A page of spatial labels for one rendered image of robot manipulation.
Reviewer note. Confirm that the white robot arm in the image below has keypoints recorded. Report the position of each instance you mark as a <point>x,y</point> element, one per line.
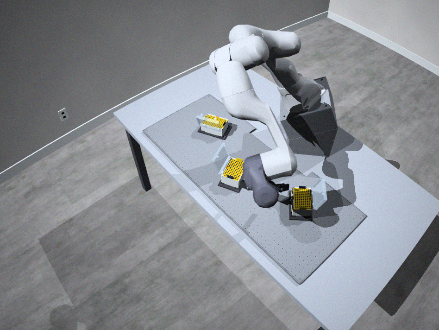
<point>251,46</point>

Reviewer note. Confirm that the yellow tip rack insert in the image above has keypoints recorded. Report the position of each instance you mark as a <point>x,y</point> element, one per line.
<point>302,198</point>
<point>222,121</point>
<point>234,169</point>

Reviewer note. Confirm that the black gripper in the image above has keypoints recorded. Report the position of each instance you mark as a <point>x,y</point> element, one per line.
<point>281,187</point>

